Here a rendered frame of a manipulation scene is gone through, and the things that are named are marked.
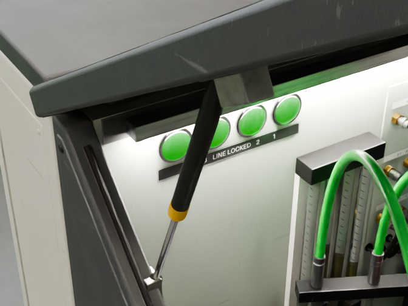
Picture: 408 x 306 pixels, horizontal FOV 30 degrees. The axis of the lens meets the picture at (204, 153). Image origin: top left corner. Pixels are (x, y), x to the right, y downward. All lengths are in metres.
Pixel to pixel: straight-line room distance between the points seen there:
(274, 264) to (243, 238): 0.10
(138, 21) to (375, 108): 0.40
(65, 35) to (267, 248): 0.46
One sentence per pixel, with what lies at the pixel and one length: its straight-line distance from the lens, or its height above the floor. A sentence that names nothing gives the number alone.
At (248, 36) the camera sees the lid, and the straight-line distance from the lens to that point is 0.46.
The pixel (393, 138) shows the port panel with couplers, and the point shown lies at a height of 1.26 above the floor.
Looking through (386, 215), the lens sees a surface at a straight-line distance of 1.13.
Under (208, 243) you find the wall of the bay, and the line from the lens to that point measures 1.12.
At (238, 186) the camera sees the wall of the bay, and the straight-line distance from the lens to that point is 1.09.
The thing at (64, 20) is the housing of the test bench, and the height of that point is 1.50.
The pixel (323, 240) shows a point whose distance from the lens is 1.14.
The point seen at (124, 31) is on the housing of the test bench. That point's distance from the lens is 1.02.
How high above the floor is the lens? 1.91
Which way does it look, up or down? 33 degrees down
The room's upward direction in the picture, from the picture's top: straight up
